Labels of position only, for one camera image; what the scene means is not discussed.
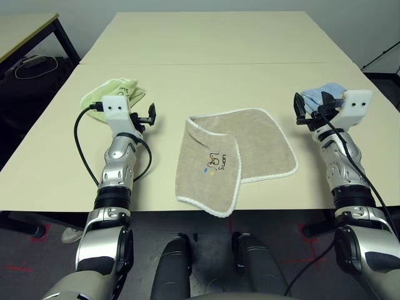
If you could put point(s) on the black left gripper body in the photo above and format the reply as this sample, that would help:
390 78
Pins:
137 123

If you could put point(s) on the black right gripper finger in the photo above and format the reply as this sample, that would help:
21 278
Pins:
299 109
328 100

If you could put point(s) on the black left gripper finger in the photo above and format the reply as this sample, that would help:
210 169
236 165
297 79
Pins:
152 114

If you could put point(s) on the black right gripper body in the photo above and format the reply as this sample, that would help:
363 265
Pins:
322 118

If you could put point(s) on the beige towel with white trim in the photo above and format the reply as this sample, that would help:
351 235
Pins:
256 140

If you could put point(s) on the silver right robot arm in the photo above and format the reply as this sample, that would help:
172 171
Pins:
343 168

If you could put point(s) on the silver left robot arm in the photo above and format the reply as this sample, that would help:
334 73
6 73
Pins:
115 168

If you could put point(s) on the folded blue towel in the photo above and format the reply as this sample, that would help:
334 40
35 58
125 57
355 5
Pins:
312 93

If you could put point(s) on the folded green towel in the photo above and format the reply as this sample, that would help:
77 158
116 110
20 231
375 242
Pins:
93 100

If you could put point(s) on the black tripod bar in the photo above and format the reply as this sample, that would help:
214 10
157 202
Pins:
381 55

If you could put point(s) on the black bag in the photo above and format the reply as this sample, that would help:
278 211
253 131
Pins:
40 84

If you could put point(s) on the grey power adapter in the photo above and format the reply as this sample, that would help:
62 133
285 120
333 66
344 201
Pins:
32 61

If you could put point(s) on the white shoe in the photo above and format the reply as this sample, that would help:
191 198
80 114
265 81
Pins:
70 236

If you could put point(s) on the grey right robot leg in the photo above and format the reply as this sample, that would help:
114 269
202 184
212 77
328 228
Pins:
262 265

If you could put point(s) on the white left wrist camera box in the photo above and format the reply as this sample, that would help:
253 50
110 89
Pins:
115 107

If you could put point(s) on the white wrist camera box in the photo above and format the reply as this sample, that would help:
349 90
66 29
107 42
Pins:
356 106
115 107

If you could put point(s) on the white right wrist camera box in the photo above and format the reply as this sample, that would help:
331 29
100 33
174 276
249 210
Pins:
356 106

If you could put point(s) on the side table with black frame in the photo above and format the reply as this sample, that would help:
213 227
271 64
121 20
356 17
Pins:
18 28

